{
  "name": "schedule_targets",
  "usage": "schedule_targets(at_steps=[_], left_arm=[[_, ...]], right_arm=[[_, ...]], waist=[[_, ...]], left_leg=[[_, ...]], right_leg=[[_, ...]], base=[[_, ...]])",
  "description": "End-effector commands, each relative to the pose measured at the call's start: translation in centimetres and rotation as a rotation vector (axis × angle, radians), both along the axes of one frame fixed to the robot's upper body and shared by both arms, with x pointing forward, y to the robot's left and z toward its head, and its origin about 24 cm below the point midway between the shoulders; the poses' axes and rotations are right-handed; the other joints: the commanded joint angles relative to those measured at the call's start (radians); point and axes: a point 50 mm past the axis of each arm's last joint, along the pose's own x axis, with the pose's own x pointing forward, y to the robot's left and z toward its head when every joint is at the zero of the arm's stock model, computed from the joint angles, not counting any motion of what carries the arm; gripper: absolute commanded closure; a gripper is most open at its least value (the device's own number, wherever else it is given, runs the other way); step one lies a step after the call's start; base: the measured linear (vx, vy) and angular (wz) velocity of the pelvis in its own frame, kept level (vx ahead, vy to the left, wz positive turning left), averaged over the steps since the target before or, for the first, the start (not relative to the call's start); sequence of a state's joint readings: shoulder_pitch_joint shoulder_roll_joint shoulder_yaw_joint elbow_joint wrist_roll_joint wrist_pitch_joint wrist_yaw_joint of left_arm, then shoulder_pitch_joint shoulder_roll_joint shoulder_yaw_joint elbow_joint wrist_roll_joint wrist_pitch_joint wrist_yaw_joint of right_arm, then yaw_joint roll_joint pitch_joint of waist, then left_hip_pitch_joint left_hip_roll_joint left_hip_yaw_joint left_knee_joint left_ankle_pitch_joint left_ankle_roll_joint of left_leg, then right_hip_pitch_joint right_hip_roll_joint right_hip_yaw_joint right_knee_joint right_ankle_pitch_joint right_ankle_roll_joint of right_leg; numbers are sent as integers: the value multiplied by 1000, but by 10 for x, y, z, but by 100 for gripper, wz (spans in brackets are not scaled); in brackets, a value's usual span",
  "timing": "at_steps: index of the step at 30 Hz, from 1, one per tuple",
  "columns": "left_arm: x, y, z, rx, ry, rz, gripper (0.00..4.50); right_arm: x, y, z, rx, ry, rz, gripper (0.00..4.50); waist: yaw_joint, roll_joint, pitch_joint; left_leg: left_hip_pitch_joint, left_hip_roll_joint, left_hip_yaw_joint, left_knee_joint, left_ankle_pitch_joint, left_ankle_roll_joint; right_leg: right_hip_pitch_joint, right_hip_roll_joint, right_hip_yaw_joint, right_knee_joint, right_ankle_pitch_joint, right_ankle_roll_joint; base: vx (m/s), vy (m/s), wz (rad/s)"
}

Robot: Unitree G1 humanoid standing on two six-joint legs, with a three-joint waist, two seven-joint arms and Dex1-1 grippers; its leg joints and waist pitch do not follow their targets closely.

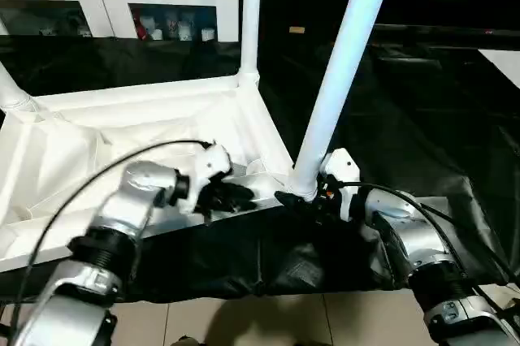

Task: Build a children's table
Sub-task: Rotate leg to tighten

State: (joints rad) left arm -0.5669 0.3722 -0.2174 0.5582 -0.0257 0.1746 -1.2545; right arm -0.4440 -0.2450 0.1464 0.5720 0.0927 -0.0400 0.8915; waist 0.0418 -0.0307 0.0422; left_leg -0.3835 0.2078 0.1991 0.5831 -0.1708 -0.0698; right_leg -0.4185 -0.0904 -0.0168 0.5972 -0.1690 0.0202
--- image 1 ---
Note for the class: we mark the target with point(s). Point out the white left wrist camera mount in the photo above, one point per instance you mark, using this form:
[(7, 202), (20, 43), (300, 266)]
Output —
[(207, 167)]

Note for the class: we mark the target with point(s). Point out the black plastic mat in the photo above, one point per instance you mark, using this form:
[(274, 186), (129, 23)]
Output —
[(426, 118)]

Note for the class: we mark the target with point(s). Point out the white plastic table leg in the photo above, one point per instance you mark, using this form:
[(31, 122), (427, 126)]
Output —
[(12, 94), (345, 57), (250, 17)]

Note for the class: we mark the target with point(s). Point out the grey robot torso piece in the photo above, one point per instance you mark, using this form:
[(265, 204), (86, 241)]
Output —
[(191, 341)]

